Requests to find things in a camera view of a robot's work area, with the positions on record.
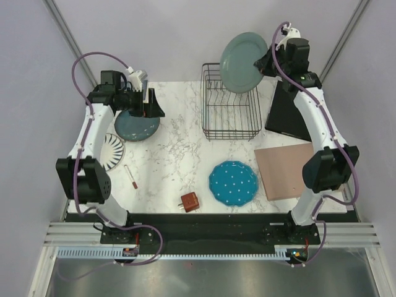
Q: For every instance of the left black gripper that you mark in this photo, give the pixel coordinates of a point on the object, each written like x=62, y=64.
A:
x=154, y=111

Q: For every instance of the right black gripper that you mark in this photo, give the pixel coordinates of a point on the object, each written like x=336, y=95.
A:
x=261, y=64

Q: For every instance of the grey-green round plate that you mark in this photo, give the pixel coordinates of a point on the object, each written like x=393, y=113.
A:
x=237, y=70

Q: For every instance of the wire dish rack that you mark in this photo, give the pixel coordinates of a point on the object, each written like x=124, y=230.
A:
x=226, y=115

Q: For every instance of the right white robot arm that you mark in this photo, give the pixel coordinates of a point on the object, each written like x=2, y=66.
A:
x=333, y=162

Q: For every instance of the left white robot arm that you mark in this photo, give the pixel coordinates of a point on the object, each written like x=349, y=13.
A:
x=83, y=179

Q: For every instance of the dark teal floral plate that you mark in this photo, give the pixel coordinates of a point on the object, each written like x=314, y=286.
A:
x=135, y=129

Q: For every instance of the black board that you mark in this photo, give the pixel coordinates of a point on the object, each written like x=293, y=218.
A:
x=284, y=118

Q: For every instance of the white striped plate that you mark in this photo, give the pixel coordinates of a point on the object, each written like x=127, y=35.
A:
x=112, y=151

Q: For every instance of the red tipped tube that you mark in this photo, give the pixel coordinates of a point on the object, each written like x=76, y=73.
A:
x=129, y=173

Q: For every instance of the red cube power adapter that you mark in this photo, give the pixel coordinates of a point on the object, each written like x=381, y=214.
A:
x=189, y=202

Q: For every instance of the pink board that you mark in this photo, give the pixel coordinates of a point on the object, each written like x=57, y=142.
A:
x=281, y=170

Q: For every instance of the blue polka dot plate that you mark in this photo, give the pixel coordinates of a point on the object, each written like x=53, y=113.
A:
x=233, y=183

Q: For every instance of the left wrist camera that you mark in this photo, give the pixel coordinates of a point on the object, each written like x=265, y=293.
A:
x=136, y=78

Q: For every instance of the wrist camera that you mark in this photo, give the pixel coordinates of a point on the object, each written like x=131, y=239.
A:
x=288, y=32
x=136, y=78

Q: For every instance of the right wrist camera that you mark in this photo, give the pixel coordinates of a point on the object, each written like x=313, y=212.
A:
x=288, y=32

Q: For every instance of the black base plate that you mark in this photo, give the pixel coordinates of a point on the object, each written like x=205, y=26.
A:
x=206, y=233

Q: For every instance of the white slotted cable duct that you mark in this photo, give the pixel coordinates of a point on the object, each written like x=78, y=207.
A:
x=121, y=253

